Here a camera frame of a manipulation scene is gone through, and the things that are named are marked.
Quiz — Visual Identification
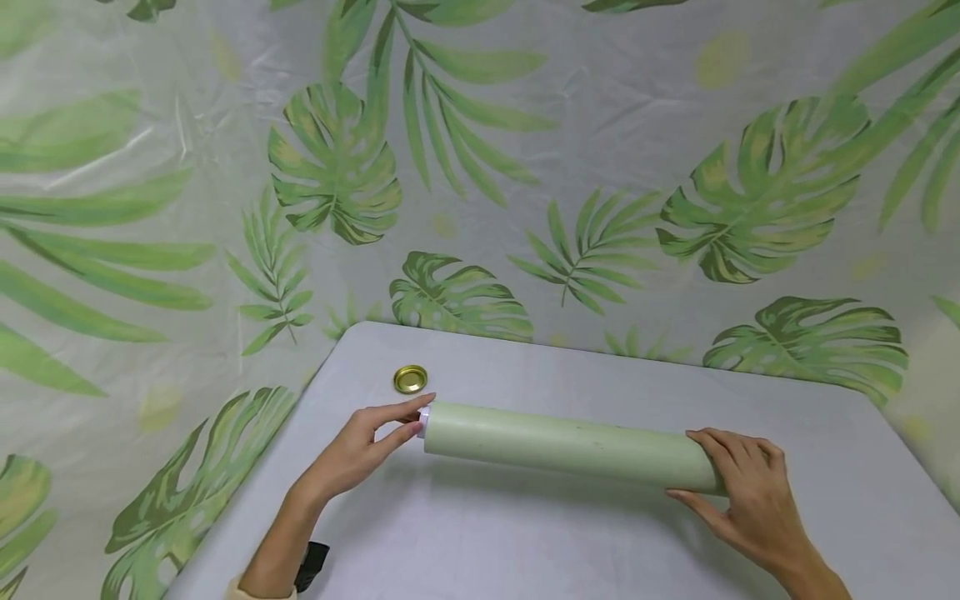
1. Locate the person's left hand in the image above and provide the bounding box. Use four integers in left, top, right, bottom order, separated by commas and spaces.
291, 393, 437, 506

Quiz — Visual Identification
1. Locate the person's right hand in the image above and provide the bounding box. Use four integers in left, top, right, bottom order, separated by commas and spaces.
665, 427, 811, 578

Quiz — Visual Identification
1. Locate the pale green cylindrical tube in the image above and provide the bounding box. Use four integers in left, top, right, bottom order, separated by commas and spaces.
417, 401, 728, 498

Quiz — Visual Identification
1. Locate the person's left forearm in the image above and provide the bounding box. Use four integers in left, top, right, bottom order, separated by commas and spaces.
226, 487, 320, 600

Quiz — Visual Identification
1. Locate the person's right forearm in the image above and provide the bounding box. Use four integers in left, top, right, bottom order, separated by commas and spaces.
771, 546, 853, 600

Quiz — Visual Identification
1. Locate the black wrist band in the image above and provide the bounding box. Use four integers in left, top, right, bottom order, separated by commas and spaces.
293, 542, 331, 593

